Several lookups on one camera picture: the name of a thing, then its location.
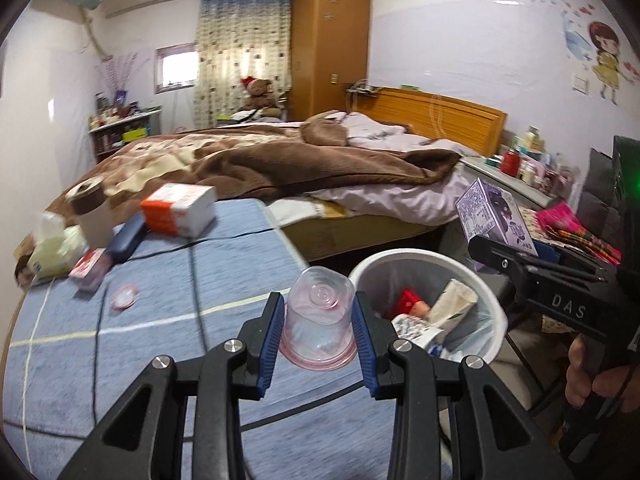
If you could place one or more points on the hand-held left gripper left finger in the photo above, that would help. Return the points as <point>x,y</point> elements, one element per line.
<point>272,340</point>

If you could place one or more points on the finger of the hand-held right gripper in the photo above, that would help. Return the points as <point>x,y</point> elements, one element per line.
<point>500,255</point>

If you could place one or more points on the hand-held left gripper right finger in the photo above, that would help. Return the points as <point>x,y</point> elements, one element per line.
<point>362,345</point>

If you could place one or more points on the small purple box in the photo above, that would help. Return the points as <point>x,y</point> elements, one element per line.
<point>492,215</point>

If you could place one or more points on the clear plastic cup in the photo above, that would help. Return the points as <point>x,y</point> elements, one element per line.
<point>317,320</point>

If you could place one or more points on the white trash bin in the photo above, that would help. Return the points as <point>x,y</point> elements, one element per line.
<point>480,300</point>

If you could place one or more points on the person's right hand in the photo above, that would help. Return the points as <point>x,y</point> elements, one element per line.
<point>582,375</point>

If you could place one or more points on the pink patterned cloth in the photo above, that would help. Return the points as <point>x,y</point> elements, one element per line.
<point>570,230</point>

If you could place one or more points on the grey nightstand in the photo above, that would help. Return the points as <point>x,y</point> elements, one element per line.
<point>495,177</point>

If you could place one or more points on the red can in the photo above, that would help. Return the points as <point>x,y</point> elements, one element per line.
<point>511,162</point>

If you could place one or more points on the pink bed sheet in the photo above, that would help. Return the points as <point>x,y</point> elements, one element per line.
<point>390,195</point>

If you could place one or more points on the wooden headboard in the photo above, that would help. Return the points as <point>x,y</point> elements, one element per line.
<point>435,115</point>

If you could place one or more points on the orange white box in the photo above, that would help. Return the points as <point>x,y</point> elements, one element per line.
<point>177,207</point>

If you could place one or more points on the dark blue case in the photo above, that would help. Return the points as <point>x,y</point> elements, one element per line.
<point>127,240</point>

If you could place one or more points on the brown blanket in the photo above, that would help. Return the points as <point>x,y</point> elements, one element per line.
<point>275,160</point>

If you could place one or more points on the small white red box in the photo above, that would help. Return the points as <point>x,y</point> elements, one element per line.
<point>90,267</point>

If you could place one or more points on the beige paper cup brown sleeve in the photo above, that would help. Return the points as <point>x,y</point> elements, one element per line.
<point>92,215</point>

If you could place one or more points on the yellow tissue box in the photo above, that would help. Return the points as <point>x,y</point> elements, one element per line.
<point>52,250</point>

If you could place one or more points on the brown teddy bear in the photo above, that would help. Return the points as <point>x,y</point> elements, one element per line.
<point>257,91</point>

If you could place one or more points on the white shelf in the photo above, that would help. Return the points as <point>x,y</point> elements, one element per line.
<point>125,130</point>

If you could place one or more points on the wooden wardrobe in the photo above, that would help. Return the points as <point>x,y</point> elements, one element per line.
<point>327,45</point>

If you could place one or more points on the patterned curtain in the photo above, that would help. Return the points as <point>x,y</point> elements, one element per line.
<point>240,60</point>

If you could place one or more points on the window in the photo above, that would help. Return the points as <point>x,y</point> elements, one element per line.
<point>175,67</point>

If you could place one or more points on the purple dried flower bunch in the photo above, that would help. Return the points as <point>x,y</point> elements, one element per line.
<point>117,72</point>

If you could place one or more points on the wall switch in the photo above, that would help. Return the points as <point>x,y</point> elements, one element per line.
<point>581,85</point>

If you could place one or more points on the girl wall sticker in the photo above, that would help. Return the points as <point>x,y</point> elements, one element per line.
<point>607,60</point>

